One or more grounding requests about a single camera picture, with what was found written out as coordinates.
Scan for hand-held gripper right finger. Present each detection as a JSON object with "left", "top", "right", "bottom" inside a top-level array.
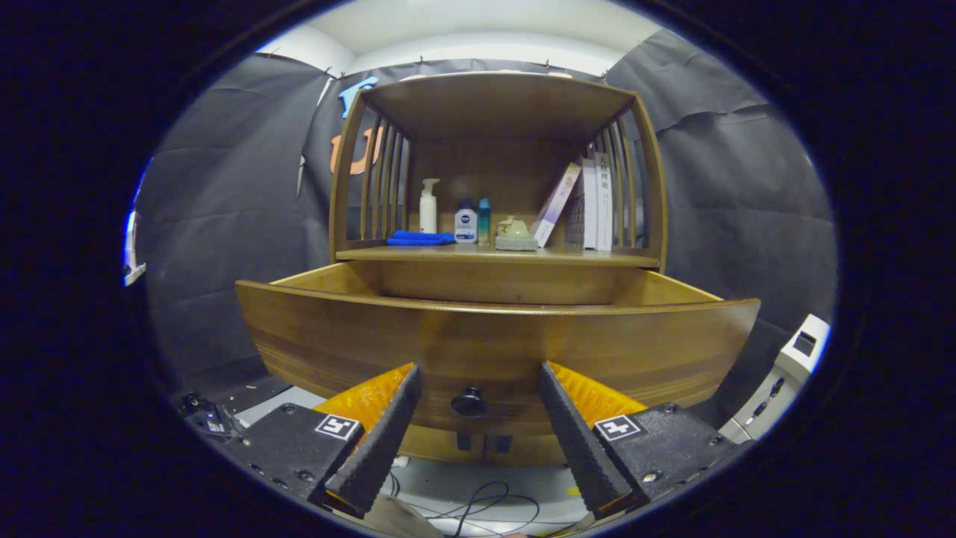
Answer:
[{"left": 536, "top": 362, "right": 748, "bottom": 522}]

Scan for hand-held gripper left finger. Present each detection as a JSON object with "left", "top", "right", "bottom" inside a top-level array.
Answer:
[{"left": 209, "top": 364, "right": 424, "bottom": 520}]

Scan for black drawer knob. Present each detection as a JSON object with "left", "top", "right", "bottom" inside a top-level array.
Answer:
[{"left": 450, "top": 386, "right": 490, "bottom": 418}]

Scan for wooden drawer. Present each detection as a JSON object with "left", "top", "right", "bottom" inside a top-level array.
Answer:
[{"left": 235, "top": 262, "right": 763, "bottom": 438}]

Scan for wooden countertop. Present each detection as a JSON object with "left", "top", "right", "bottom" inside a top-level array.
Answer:
[{"left": 336, "top": 243, "right": 662, "bottom": 268}]

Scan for wooden cabinet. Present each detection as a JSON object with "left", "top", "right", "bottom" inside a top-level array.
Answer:
[{"left": 329, "top": 71, "right": 669, "bottom": 468}]

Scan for black floor electronics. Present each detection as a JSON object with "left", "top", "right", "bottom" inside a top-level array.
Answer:
[{"left": 179, "top": 390, "right": 247, "bottom": 443}]

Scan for blue cloth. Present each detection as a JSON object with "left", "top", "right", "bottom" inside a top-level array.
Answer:
[{"left": 386, "top": 230, "right": 456, "bottom": 247}]

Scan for patterned cover book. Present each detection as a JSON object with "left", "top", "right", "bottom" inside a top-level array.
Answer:
[{"left": 565, "top": 158, "right": 598, "bottom": 250}]

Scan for white pump bottle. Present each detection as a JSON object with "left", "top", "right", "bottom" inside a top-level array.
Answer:
[{"left": 418, "top": 178, "right": 441, "bottom": 234}]

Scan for white lotion bottle blue cap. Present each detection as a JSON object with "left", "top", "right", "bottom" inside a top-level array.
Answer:
[{"left": 454, "top": 198, "right": 479, "bottom": 244}]

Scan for white book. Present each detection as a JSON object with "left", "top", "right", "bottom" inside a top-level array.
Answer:
[{"left": 594, "top": 152, "right": 615, "bottom": 252}]

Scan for pale purple book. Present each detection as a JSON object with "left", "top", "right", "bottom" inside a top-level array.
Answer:
[{"left": 532, "top": 162, "right": 583, "bottom": 248}]

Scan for black cables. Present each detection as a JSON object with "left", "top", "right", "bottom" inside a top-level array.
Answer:
[{"left": 388, "top": 467, "right": 591, "bottom": 538}]

